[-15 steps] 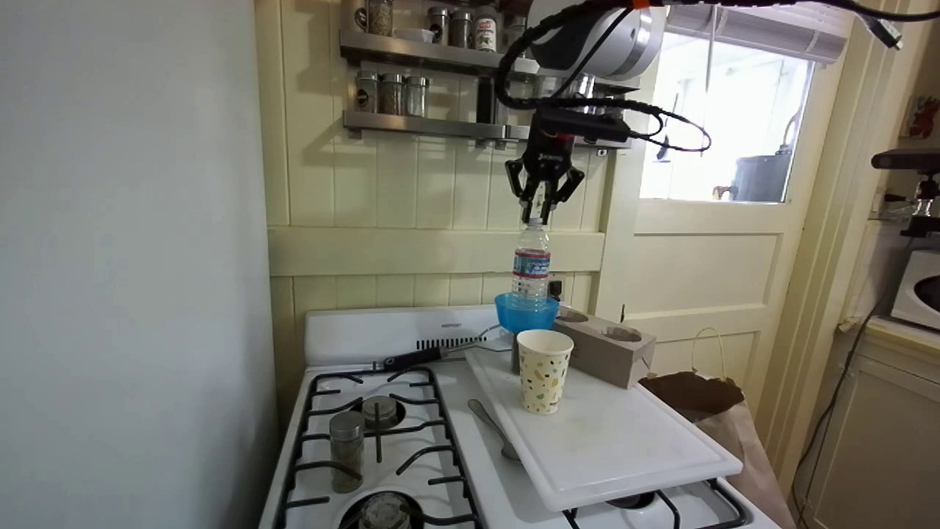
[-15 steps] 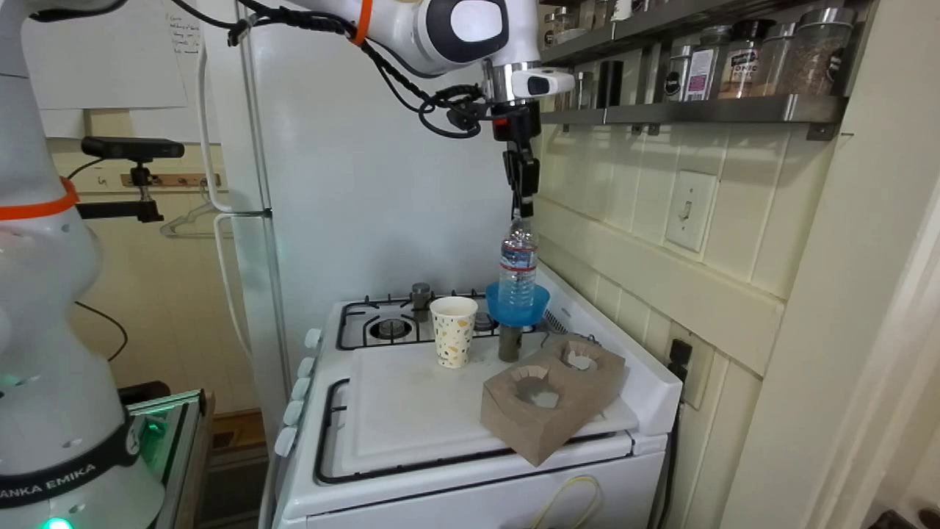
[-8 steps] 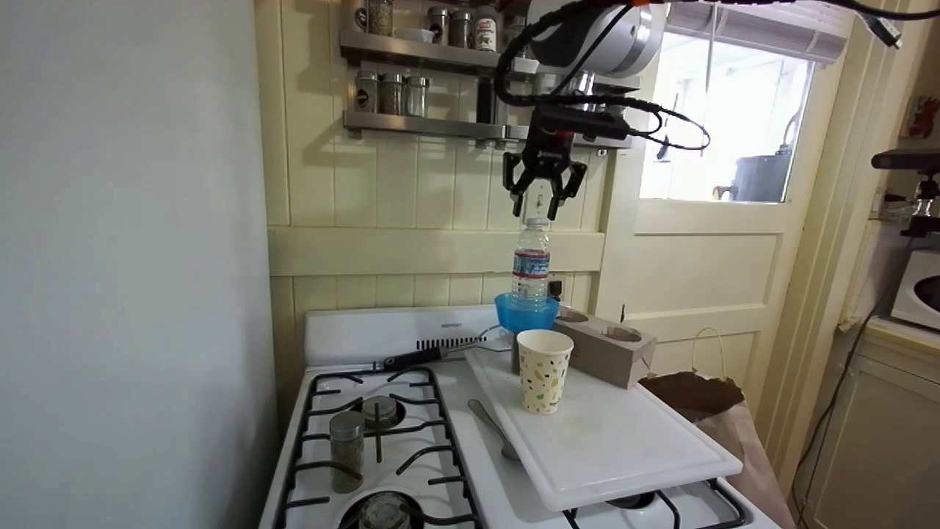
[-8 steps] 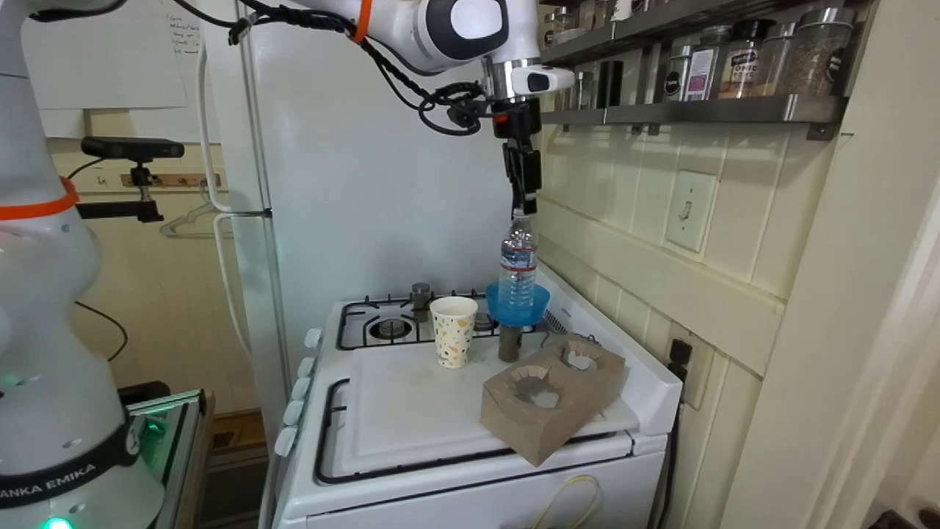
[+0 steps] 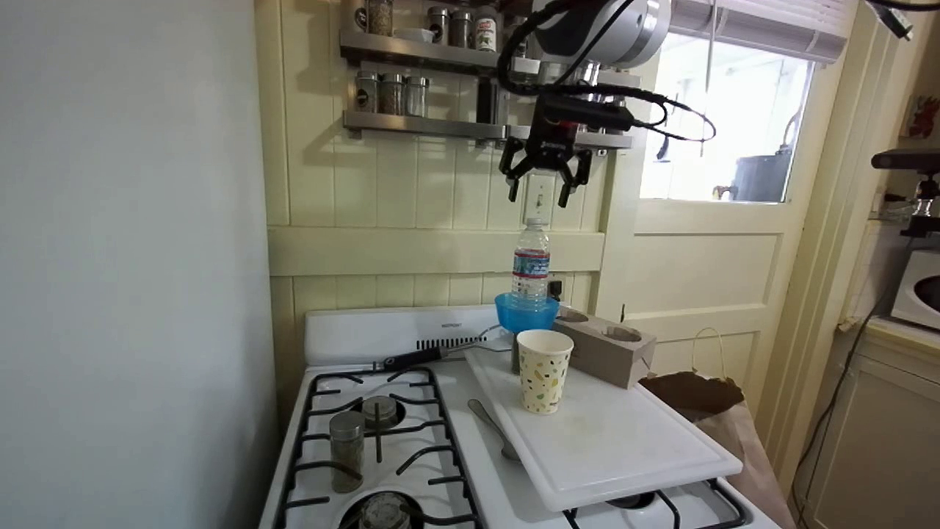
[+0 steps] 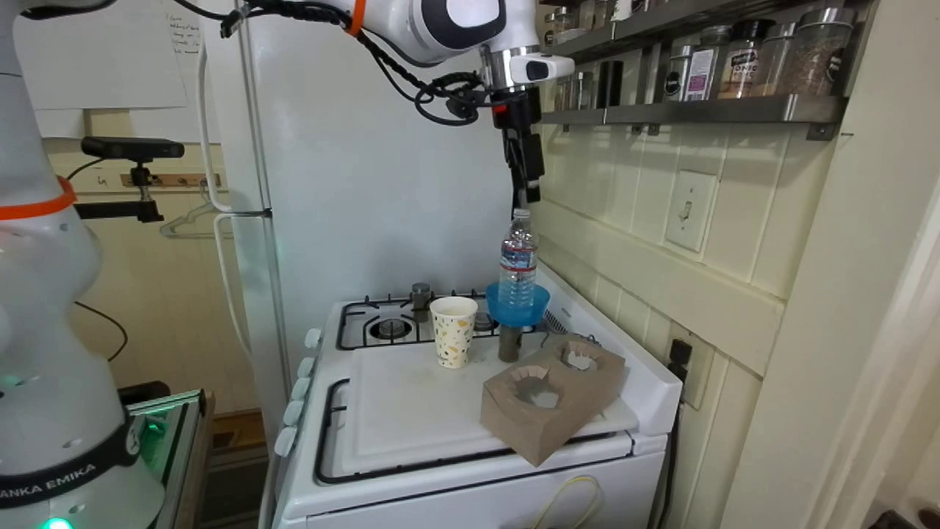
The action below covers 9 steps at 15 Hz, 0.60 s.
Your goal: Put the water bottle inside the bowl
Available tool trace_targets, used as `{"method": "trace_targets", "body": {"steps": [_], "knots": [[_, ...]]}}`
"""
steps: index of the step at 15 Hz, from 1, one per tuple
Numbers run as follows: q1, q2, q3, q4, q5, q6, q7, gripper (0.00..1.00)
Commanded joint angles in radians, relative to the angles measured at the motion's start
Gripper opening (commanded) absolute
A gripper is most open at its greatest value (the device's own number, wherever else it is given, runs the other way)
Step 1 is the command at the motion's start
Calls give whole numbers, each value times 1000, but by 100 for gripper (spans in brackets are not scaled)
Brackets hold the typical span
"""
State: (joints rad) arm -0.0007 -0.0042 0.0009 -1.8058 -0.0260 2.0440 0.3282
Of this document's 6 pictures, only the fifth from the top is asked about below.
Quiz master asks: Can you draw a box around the cardboard cup carrier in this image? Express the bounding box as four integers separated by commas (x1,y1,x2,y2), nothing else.
553,306,657,390

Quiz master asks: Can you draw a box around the black stove grate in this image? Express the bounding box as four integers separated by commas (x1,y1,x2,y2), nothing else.
272,365,485,529
561,478,757,529

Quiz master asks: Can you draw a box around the dotted paper cup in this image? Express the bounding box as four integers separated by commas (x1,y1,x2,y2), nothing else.
513,327,576,416

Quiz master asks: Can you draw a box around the window blind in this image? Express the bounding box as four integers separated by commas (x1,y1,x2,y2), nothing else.
671,0,858,65

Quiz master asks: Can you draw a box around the metal spice rack shelf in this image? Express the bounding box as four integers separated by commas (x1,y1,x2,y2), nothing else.
338,105,635,153
338,27,553,78

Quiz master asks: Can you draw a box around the blue plastic bowl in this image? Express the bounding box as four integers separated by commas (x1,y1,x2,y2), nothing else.
489,291,564,337

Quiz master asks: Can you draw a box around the black handled utensil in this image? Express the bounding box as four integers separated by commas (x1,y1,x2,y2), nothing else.
379,344,447,372

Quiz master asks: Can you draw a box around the small metal cup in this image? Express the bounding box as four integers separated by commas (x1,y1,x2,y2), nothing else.
325,407,367,494

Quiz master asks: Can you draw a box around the dark bucket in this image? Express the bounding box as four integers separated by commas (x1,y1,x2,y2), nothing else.
730,144,796,206

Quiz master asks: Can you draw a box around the brown paper bag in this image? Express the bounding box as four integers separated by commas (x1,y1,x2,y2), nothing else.
641,366,799,529

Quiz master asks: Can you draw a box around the cream cabinet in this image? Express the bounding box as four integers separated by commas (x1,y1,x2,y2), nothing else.
790,316,940,529

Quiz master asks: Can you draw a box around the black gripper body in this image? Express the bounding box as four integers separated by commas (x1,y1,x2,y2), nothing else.
526,97,592,164

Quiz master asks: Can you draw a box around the white gas stove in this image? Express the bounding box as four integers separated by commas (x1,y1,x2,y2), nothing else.
259,302,785,529

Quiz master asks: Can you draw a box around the glass spice jar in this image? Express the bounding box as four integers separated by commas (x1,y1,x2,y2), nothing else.
472,8,503,53
450,5,475,49
351,71,381,114
401,72,432,121
379,71,409,118
426,2,451,46

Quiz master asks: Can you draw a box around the white plastic cutting board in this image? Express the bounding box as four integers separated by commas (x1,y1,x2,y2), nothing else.
464,346,746,513

